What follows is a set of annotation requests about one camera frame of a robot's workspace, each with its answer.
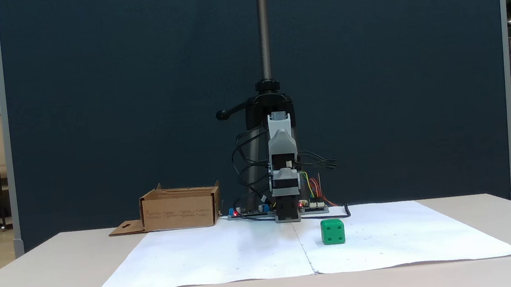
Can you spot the green die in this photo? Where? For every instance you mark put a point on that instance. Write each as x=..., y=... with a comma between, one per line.
x=332, y=232

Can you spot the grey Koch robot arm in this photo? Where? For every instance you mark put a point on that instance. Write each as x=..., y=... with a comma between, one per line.
x=281, y=143

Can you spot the grey controller circuit board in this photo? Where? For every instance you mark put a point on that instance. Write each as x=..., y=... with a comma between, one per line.
x=314, y=207

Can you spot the blue circuit board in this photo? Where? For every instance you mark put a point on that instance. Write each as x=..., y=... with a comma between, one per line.
x=250, y=212

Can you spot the white paper sheet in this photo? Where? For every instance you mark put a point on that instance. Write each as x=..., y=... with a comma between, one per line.
x=210, y=255
x=400, y=237

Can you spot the brown cardboard box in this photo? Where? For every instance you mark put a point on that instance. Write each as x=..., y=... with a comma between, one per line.
x=180, y=211

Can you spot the dark blue partition panel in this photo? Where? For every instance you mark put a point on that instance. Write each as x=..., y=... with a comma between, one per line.
x=139, y=103

